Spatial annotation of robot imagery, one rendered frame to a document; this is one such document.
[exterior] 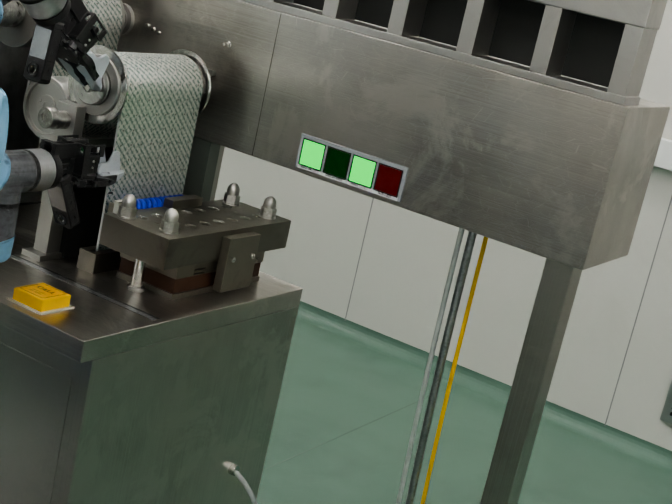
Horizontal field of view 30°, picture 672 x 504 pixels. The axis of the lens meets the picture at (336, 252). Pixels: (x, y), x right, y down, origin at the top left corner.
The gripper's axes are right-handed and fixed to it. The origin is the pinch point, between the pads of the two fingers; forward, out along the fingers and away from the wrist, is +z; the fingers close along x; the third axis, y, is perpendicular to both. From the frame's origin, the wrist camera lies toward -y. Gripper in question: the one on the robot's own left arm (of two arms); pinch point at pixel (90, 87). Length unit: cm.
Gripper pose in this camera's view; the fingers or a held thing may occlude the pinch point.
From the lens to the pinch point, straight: 238.2
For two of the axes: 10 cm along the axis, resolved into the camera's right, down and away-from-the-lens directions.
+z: 2.6, 5.2, 8.1
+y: 5.0, -7.9, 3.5
